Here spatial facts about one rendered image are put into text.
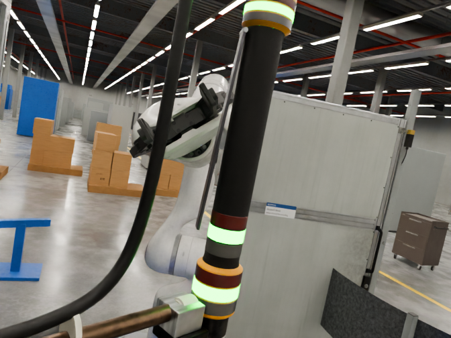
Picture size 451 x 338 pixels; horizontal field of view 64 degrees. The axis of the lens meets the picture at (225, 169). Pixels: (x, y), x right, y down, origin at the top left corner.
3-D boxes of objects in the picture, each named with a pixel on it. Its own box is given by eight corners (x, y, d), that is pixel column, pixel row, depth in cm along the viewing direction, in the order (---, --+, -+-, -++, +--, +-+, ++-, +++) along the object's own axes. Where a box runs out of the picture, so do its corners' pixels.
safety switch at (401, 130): (394, 163, 233) (403, 127, 230) (390, 162, 237) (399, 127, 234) (407, 165, 234) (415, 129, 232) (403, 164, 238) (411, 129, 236)
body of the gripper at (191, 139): (227, 140, 60) (229, 127, 49) (174, 171, 59) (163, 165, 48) (205, 101, 60) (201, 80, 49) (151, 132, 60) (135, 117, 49)
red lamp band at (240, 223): (228, 231, 31) (231, 217, 30) (202, 220, 33) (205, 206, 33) (253, 229, 33) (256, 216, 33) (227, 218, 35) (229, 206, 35)
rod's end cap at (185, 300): (185, 304, 30) (203, 299, 31) (170, 294, 31) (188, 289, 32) (180, 326, 30) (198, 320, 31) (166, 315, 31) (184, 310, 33)
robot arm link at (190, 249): (156, 299, 115) (170, 227, 113) (213, 310, 116) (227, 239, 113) (147, 318, 103) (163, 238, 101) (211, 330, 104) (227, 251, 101)
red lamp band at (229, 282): (217, 292, 30) (220, 278, 30) (184, 272, 33) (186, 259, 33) (249, 284, 34) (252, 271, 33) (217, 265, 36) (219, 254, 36)
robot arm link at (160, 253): (194, 283, 101) (137, 272, 101) (196, 275, 113) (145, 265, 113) (228, 113, 107) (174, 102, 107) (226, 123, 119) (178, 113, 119)
